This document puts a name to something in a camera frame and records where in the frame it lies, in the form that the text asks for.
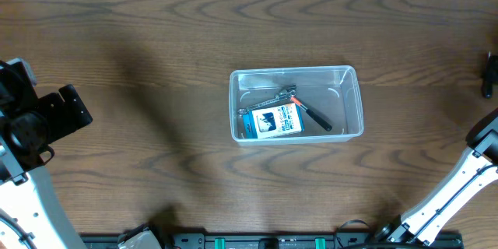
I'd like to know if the clear plastic container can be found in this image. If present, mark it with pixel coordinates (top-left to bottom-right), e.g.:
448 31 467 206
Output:
229 65 364 145

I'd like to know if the small claw hammer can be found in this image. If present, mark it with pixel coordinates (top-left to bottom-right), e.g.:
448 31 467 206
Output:
275 85 332 132

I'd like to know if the silver wrench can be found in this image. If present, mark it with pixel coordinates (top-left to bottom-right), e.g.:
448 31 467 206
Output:
237 86 296 115

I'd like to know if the blue white screw box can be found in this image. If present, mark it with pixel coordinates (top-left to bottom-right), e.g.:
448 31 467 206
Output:
243 103 304 139

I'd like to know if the black yellow screwdriver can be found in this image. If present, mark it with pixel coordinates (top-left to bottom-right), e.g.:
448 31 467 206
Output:
481 79 493 99

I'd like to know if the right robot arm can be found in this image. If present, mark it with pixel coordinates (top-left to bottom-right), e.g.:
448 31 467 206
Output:
372 110 497 246

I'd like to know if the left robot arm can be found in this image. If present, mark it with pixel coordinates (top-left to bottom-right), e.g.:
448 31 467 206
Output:
1 58 93 248

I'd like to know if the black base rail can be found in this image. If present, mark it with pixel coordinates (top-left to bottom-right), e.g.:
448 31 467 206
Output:
81 232 465 249

